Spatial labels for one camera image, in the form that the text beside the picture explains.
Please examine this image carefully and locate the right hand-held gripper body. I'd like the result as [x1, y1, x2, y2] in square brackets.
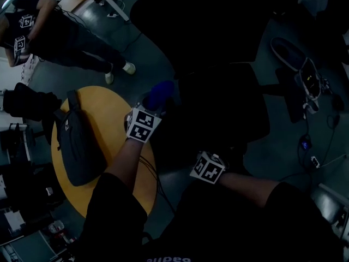
[189, 151, 226, 185]

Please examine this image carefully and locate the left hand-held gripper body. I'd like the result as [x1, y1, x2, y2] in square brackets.
[124, 99, 167, 144]

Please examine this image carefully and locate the blue cloth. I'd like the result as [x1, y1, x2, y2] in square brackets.
[142, 80, 175, 111]

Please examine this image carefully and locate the person's right forearm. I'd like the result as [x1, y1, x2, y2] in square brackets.
[218, 172, 281, 209]

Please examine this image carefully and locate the person's left forearm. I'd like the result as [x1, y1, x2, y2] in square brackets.
[105, 139, 144, 196]

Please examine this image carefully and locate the round wooden table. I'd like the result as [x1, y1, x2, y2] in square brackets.
[51, 85, 158, 218]

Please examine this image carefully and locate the black office chair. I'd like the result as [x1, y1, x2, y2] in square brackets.
[130, 0, 270, 174]
[2, 82, 63, 122]

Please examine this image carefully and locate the person's black shirt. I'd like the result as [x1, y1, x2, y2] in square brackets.
[79, 172, 344, 262]

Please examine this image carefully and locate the black backpack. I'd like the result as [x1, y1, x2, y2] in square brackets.
[53, 90, 107, 187]

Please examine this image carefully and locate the black device with blue display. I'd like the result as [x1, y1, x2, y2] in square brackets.
[298, 135, 312, 150]

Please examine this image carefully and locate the white open carrying case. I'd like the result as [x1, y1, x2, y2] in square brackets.
[270, 37, 322, 114]

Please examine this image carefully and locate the black power adapter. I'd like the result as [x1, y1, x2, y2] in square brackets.
[331, 94, 345, 111]

